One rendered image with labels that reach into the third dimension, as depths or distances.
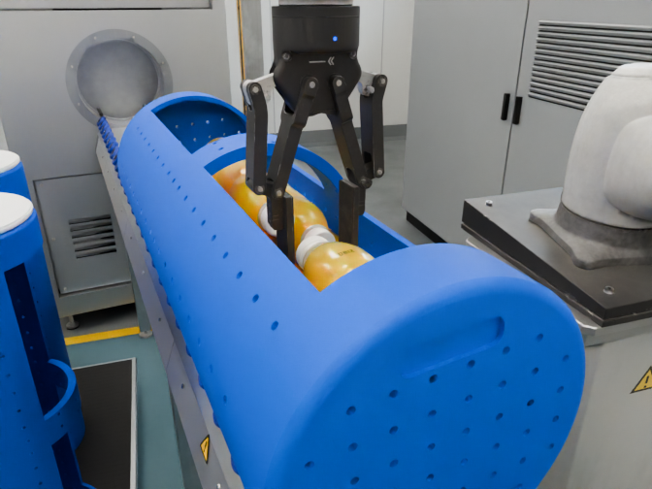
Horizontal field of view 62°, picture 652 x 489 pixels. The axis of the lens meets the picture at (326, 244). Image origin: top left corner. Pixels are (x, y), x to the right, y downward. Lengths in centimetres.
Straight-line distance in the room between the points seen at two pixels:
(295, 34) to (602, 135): 52
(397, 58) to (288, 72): 551
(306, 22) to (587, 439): 77
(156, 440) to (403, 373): 176
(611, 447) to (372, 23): 518
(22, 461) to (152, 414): 93
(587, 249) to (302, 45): 58
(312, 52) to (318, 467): 31
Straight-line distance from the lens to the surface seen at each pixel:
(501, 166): 274
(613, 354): 90
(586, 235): 91
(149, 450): 206
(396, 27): 595
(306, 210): 72
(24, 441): 129
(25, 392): 123
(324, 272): 47
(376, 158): 53
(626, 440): 106
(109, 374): 218
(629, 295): 85
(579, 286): 84
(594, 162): 87
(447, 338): 37
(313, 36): 46
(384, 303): 34
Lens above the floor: 140
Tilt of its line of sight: 24 degrees down
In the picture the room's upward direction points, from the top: straight up
